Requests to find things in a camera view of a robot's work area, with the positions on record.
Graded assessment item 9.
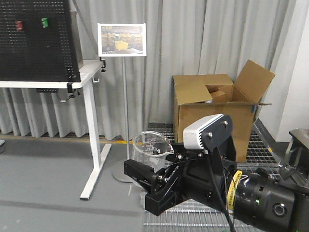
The brown cardboard box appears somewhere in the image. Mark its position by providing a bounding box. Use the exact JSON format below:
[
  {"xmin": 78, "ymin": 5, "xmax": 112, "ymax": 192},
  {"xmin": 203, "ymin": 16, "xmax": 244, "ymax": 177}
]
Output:
[{"xmin": 173, "ymin": 60, "xmax": 275, "ymax": 162}]

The green peg hook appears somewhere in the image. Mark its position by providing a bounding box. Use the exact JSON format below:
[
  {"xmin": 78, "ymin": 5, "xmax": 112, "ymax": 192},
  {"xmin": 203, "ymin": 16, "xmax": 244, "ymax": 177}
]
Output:
[{"xmin": 41, "ymin": 17, "xmax": 49, "ymax": 29}]

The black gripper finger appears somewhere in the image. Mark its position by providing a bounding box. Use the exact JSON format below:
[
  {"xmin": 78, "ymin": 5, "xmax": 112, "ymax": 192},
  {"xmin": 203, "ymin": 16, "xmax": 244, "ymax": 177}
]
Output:
[
  {"xmin": 124, "ymin": 159, "xmax": 174, "ymax": 191},
  {"xmin": 144, "ymin": 164, "xmax": 189, "ymax": 216}
]

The black camera cable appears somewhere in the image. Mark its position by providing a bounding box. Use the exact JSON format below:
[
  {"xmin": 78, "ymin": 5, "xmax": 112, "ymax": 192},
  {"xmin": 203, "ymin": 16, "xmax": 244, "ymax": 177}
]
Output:
[{"xmin": 206, "ymin": 149, "xmax": 239, "ymax": 232}]

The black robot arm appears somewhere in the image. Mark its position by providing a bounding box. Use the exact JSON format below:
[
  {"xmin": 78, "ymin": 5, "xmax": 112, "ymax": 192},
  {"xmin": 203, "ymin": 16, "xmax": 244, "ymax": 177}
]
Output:
[{"xmin": 124, "ymin": 140, "xmax": 309, "ymax": 232}]

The photo sign on stand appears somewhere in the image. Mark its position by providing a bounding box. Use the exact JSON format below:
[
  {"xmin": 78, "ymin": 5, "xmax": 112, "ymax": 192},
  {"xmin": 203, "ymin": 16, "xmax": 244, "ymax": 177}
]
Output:
[{"xmin": 97, "ymin": 23, "xmax": 147, "ymax": 183}]

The clear glass measuring beaker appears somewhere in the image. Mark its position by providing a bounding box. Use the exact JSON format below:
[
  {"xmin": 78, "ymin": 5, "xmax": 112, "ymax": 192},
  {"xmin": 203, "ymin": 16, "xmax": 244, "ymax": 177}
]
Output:
[{"xmin": 130, "ymin": 131, "xmax": 174, "ymax": 172}]

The red peg hook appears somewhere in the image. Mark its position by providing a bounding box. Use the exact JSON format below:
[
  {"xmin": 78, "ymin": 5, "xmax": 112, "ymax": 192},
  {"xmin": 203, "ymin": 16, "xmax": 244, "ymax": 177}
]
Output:
[{"xmin": 15, "ymin": 20, "xmax": 24, "ymax": 31}]

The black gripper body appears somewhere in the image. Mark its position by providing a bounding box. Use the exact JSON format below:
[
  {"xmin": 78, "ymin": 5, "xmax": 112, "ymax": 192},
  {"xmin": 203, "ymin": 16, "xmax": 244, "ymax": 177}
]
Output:
[{"xmin": 167, "ymin": 141, "xmax": 237, "ymax": 209}]

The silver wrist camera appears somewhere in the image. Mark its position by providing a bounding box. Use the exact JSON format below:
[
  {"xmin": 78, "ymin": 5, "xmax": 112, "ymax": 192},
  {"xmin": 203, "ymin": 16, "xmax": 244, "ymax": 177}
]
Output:
[{"xmin": 183, "ymin": 114, "xmax": 233, "ymax": 152}]

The black pegboard panel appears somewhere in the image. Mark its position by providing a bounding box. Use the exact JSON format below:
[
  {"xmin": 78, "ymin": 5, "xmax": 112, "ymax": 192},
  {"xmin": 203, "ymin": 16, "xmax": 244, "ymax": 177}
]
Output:
[{"xmin": 0, "ymin": 0, "xmax": 81, "ymax": 82}]

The white standing desk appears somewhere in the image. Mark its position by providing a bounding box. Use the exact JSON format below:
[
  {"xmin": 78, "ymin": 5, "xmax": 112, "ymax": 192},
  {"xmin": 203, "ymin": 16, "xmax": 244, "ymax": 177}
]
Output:
[{"xmin": 0, "ymin": 60, "xmax": 112, "ymax": 200}]

